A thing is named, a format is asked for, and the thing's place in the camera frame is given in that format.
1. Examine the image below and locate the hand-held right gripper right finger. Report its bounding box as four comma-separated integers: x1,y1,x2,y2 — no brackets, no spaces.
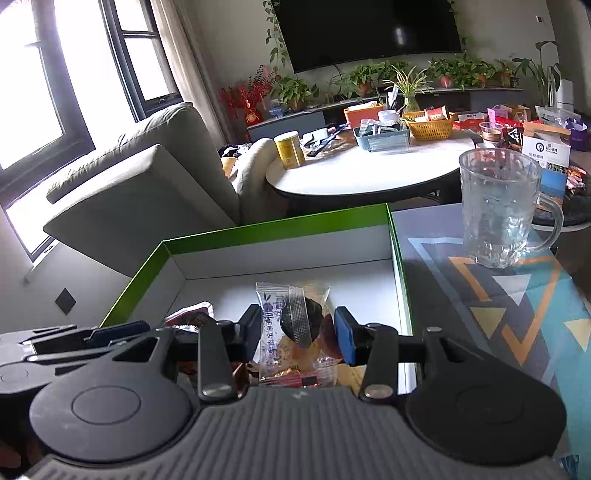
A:
334,306,496,401

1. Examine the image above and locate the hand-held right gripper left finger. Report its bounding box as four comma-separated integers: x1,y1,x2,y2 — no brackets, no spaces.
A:
113,304,262,401

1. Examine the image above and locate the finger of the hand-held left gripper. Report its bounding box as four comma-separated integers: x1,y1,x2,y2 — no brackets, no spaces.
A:
21,322,151,366

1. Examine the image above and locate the brown glossy snack packet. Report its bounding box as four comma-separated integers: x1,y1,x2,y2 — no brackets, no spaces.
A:
318,314,343,361

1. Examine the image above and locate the clear dark pastry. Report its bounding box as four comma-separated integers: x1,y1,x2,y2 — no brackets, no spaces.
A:
255,281,338,388

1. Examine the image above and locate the green cardboard box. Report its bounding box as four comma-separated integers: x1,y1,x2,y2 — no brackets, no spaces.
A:
99,203,414,398

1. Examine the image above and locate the geometric patterned tablecloth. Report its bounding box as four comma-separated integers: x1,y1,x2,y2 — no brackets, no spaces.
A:
392,203,591,476

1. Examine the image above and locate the beige upholstered chair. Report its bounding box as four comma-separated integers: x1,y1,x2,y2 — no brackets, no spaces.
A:
44,144,241,278

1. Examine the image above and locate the round white table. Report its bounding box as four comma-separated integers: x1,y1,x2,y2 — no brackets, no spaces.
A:
265,129,481,201

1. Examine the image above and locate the yellow can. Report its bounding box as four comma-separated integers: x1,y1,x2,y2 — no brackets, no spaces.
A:
274,131,306,169

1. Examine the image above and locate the black remote control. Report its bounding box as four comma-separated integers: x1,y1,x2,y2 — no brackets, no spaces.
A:
307,134,342,155

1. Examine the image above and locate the glass mug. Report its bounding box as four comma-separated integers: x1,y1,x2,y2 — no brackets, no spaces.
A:
458,148,565,269

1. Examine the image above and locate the blue plastic basket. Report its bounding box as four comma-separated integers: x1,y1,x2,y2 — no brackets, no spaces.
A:
353,124,411,153

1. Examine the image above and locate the beige sofa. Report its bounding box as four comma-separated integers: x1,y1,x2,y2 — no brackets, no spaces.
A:
46,102,278,227

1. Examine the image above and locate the grey television cabinet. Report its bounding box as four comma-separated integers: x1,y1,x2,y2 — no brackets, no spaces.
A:
247,88,525,139

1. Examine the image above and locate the orange box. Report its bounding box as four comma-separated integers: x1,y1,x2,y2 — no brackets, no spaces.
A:
344,104,384,130

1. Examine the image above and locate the yellow woven basket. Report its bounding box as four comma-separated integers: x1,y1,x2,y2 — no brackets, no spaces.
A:
403,111,455,140

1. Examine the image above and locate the red flower arrangement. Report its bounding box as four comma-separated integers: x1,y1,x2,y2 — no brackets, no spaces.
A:
219,67,278,125

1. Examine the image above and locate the potted pothos plant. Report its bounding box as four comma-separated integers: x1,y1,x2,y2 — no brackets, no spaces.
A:
272,76,319,112

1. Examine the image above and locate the black framed window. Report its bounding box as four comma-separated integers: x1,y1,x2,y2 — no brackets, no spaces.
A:
0,0,183,266

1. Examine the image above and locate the clear plastic cup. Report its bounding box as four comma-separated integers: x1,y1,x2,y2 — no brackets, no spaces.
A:
479,121,505,148

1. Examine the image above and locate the spider plant in vase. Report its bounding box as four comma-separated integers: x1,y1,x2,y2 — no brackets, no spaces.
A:
383,65,432,114

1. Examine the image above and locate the potted green plant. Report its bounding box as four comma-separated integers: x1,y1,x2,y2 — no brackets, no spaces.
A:
344,62,409,95

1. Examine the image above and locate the white box with blue print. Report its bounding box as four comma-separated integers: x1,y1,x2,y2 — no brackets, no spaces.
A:
522,121,571,183

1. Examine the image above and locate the beige curtain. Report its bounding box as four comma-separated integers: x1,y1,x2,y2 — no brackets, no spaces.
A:
152,0,227,144

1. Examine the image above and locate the row of potted plants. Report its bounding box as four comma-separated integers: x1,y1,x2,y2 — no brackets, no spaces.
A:
427,55,520,88

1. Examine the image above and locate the hanging vine plant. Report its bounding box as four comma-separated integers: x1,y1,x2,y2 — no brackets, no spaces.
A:
263,0,289,70

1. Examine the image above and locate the black television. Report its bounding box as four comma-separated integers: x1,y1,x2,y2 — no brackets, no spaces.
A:
272,0,463,73

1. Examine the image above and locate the white tall pot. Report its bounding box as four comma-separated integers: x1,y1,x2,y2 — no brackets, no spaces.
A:
556,79,574,112

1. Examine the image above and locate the large leaf plant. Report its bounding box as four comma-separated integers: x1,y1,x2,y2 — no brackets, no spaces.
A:
512,41,561,107

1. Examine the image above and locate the wall socket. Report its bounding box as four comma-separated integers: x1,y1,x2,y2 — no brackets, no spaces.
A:
54,288,77,315

